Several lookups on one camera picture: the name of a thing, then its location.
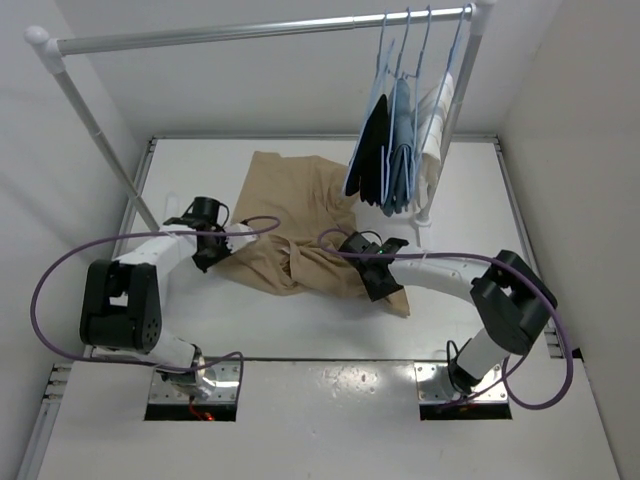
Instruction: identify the beige t shirt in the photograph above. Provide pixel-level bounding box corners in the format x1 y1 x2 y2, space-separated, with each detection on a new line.
213 150 412 318

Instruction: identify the light blue plastic hanger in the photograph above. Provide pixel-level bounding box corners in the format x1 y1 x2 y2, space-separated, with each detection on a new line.
340 11 394 199

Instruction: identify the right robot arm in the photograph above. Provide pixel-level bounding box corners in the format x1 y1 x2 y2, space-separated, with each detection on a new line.
339 232 557 395

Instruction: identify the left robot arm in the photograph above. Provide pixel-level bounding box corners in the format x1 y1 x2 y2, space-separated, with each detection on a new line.
79 197 231 398

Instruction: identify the blue hanger with white garment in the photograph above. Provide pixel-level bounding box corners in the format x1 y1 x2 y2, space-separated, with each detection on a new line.
431 3 482 161

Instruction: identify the light blue garment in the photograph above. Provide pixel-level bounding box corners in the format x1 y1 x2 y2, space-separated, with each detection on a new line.
382 78 414 217

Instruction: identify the black garment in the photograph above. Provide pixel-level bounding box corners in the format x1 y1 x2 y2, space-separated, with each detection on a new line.
344 94 390 205

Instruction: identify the white checked garment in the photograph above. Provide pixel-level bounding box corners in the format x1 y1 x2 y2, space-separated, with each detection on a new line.
414 73 454 208

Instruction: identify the white clothes rack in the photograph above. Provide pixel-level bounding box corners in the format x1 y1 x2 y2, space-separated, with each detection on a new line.
24 1 496 232

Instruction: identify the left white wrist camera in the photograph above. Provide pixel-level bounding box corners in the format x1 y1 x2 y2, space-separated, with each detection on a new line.
225 223 258 254

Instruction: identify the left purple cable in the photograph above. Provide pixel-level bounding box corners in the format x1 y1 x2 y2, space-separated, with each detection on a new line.
29 215 282 396

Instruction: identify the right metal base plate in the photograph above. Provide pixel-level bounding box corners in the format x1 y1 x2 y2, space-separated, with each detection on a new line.
413 361 508 406

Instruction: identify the metal base plate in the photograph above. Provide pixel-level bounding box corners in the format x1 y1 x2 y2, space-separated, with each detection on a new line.
148 358 242 405
413 361 508 406

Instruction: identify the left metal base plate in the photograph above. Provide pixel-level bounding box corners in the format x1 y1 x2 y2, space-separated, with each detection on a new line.
148 358 242 405

